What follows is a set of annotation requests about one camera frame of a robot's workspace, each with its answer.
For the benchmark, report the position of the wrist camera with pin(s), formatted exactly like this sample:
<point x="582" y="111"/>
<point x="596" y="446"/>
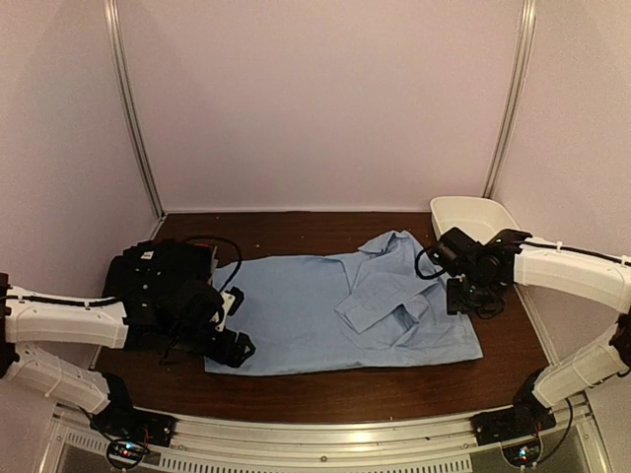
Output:
<point x="231" y="301"/>
<point x="441" y="254"/>

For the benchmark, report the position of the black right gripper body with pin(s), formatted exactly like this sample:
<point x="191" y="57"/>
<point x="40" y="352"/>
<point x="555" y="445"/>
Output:
<point x="472" y="295"/>

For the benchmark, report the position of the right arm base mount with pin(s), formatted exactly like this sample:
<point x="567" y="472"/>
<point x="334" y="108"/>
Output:
<point x="512" y="424"/>

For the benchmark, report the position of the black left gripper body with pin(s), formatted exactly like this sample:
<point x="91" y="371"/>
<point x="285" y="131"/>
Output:
<point x="219" y="353"/>

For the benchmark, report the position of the light blue long sleeve shirt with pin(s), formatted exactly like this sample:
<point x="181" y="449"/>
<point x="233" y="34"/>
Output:
<point x="364" y="309"/>

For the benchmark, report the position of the white plastic tub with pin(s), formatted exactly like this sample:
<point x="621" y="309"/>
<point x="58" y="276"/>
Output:
<point x="479" y="218"/>

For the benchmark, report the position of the front aluminium frame rail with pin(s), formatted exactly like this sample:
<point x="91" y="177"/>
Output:
<point x="435" y="444"/>

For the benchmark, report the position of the right circuit board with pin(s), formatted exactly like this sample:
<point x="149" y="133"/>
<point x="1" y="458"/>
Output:
<point x="522" y="455"/>

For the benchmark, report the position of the circuit board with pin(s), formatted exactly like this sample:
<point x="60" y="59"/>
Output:
<point x="125" y="453"/>
<point x="522" y="455"/>

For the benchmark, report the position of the left circuit board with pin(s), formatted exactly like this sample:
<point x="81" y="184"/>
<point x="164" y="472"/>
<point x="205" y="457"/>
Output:
<point x="125" y="453"/>

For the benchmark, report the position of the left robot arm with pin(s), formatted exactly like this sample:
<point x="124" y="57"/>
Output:
<point x="29" y="318"/>

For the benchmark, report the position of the red black plaid shirt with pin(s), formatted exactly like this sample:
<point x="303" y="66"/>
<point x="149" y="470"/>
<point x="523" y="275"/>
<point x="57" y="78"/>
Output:
<point x="204" y="243"/>

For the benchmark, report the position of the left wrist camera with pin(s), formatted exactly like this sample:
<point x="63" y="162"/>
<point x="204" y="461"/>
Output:
<point x="231" y="301"/>

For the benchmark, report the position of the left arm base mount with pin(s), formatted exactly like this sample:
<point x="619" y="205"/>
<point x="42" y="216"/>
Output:
<point x="120" y="419"/>

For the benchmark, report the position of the grey folded shirt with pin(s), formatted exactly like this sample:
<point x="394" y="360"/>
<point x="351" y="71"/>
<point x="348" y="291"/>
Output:
<point x="214" y="263"/>

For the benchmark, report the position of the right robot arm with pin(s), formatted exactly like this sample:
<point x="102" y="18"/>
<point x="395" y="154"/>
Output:
<point x="580" y="299"/>

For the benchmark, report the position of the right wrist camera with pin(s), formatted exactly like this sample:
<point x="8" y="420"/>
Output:
<point x="441" y="254"/>

